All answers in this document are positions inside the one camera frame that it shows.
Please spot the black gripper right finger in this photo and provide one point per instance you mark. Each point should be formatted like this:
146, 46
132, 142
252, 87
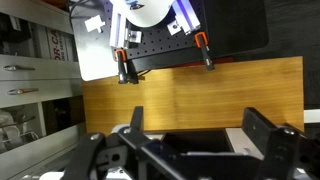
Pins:
266, 140

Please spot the aluminium extrusion bar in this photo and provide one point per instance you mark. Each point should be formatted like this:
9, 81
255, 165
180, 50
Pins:
186, 16
117, 30

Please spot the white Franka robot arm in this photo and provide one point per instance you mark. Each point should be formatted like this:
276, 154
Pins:
146, 13

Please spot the orange black clamp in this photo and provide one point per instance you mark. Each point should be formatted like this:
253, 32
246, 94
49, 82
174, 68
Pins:
204, 50
121, 65

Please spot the grey panel board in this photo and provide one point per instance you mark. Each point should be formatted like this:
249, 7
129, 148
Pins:
95, 53

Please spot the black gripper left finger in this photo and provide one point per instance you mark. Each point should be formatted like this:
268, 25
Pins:
90, 153

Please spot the metal corner bracket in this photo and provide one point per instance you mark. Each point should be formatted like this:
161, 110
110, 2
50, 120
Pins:
174, 27
134, 36

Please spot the black mat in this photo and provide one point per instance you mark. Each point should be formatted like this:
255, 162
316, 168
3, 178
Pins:
236, 26

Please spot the wooden top desk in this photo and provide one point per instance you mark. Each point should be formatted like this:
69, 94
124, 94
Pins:
216, 96

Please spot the white storage cabinet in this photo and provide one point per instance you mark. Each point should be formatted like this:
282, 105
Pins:
36, 80

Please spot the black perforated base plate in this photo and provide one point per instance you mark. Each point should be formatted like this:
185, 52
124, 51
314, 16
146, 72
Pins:
160, 46

